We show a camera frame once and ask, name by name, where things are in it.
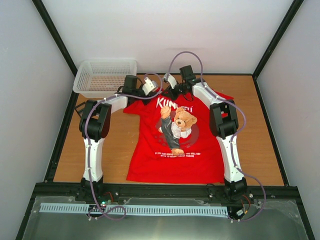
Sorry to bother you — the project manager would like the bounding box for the red kungfu bear t-shirt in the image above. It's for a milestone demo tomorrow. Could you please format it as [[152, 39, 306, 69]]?
[[124, 93, 224, 184]]

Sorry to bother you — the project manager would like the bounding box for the black brooch box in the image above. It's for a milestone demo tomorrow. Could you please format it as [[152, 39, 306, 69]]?
[[74, 101, 86, 118]]

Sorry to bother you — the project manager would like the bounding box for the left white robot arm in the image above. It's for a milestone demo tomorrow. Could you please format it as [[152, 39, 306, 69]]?
[[79, 75, 160, 202]]

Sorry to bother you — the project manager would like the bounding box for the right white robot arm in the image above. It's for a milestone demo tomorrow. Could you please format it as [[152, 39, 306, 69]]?
[[163, 65, 248, 202]]

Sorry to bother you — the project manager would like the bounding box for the white plastic basket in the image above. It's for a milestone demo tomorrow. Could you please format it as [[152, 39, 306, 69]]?
[[72, 58, 137, 99]]

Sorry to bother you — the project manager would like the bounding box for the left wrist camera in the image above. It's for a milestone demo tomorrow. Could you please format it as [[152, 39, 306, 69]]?
[[142, 77, 158, 96]]

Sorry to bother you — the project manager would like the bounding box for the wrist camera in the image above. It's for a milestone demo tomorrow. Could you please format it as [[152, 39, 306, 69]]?
[[142, 77, 158, 96], [162, 73, 178, 89]]

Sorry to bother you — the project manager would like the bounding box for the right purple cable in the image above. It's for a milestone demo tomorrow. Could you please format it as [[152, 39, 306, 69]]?
[[168, 50, 267, 223]]

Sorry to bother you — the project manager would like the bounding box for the purple cable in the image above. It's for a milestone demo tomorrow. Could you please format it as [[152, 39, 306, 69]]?
[[84, 72, 164, 221], [168, 50, 267, 223]]

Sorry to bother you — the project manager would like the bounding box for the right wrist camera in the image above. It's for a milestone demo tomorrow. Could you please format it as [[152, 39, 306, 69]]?
[[162, 73, 178, 89]]

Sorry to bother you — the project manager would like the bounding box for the light blue cable duct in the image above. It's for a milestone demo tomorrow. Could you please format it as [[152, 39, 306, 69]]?
[[39, 203, 228, 218]]

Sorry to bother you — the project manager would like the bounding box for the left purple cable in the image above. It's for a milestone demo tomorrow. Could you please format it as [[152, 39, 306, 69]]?
[[84, 72, 164, 221]]

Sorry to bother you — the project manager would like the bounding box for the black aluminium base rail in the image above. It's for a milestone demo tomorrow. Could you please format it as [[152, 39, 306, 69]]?
[[34, 182, 301, 203]]

